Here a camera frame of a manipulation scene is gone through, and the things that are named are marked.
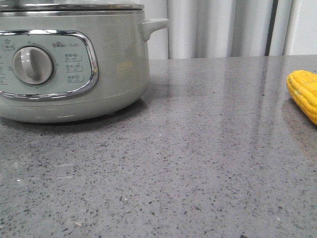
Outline glass pot lid steel rim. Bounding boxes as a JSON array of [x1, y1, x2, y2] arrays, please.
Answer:
[[0, 0, 144, 11]]

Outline yellow corn cob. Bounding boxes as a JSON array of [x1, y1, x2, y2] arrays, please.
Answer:
[[286, 70, 317, 124]]

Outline light green electric pot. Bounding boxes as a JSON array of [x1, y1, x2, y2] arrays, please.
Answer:
[[0, 6, 168, 123]]

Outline white pleated curtain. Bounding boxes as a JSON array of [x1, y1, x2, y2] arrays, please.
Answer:
[[142, 0, 317, 60]]

